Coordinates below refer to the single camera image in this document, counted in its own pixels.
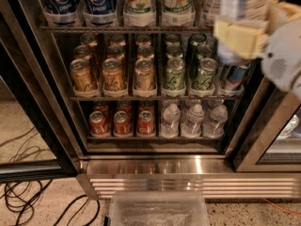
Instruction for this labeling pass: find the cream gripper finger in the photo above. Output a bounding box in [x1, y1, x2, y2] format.
[266, 0, 301, 35]
[214, 18, 269, 59]

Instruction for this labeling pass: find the white blue label bottle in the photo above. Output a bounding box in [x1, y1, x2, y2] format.
[215, 0, 269, 65]

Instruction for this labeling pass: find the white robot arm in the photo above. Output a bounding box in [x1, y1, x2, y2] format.
[214, 0, 301, 100]

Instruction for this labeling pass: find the right 7up bottle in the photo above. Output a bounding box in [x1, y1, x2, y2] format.
[163, 0, 194, 26]

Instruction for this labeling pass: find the right water bottle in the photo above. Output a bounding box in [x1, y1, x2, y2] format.
[202, 105, 228, 138]

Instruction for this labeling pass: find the water bottle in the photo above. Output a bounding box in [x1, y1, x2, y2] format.
[202, 105, 228, 138]
[160, 104, 181, 138]
[181, 105, 204, 138]

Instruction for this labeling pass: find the middle water bottle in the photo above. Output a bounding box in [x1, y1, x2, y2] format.
[181, 105, 204, 138]

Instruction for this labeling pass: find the left water bottle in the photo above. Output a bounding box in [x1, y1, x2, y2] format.
[160, 104, 181, 138]

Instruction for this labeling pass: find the steel fridge base grille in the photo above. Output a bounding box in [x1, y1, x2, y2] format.
[77, 155, 301, 200]

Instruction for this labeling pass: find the left glass fridge door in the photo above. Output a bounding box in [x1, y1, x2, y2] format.
[0, 0, 82, 182]

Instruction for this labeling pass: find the front blue silver can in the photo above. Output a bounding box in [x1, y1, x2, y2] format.
[221, 64, 250, 91]

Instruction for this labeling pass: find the front right green can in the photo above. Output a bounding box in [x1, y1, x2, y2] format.
[192, 58, 217, 90]

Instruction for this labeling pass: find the middle row green can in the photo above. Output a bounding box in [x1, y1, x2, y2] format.
[166, 44, 183, 58]

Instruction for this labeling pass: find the front left green can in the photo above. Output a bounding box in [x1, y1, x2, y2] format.
[165, 57, 185, 90]

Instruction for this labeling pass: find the row gold can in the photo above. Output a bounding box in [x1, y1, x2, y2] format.
[73, 45, 92, 61]
[136, 45, 154, 59]
[106, 45, 125, 60]

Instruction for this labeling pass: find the front right orange can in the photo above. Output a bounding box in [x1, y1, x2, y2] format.
[137, 111, 154, 136]

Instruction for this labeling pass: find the orange can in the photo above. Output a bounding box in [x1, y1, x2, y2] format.
[114, 111, 132, 135]
[89, 111, 109, 135]
[137, 111, 154, 136]

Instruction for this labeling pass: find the front middle orange can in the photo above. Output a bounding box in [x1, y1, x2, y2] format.
[114, 111, 132, 135]

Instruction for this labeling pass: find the middle row left gold can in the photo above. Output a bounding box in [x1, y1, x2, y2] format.
[73, 45, 92, 61]

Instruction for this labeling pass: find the front left gold can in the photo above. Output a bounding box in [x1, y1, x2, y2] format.
[70, 58, 97, 92]

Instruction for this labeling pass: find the front left orange can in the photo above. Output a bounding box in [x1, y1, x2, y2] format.
[89, 111, 109, 135]

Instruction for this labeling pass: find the clear plastic bin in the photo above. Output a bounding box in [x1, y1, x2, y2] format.
[109, 191, 210, 226]

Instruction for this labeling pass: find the orange floor cable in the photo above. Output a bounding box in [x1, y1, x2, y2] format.
[262, 198, 301, 218]

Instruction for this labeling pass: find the black floor cable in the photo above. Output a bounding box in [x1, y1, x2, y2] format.
[0, 125, 102, 226]

